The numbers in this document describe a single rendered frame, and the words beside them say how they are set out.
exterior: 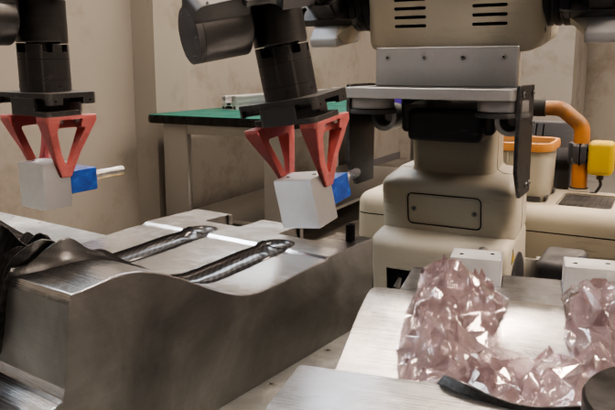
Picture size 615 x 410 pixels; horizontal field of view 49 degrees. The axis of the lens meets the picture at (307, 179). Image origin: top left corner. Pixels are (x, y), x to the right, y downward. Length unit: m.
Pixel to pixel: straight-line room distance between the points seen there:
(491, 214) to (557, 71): 6.64
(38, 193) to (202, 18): 0.30
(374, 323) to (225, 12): 0.33
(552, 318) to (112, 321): 0.30
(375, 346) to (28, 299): 0.23
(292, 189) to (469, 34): 0.46
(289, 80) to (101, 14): 3.38
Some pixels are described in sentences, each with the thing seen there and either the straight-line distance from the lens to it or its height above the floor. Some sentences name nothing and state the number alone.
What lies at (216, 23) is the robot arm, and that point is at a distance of 0.67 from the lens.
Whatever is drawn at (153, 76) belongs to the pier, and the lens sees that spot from 4.10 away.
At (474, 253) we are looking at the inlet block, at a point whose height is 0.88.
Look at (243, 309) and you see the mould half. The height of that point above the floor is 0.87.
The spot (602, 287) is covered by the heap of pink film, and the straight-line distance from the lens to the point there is 0.51.
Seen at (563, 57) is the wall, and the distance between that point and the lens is 7.69.
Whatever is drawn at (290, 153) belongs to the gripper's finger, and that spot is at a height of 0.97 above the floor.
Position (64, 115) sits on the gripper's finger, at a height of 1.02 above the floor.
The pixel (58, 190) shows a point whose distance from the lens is 0.83.
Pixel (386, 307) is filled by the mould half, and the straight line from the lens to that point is 0.51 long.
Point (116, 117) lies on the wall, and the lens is 4.10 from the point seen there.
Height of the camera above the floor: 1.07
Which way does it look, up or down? 9 degrees down
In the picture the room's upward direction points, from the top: straight up
